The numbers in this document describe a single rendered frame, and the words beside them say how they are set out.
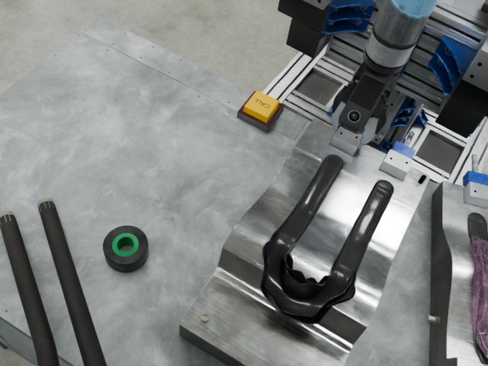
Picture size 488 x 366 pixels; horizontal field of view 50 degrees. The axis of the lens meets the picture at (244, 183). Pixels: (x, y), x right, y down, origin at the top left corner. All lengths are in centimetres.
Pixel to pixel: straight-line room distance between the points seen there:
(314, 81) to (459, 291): 135
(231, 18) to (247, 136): 160
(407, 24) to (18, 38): 206
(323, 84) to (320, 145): 112
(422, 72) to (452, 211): 49
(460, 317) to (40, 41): 214
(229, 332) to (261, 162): 40
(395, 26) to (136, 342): 66
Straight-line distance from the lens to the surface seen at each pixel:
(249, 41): 260
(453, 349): 96
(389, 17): 86
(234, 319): 89
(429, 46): 143
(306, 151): 104
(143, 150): 112
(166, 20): 267
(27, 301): 93
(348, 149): 105
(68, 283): 91
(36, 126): 120
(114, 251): 97
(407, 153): 109
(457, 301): 98
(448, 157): 210
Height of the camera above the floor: 170
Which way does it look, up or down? 56 degrees down
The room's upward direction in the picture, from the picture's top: 11 degrees clockwise
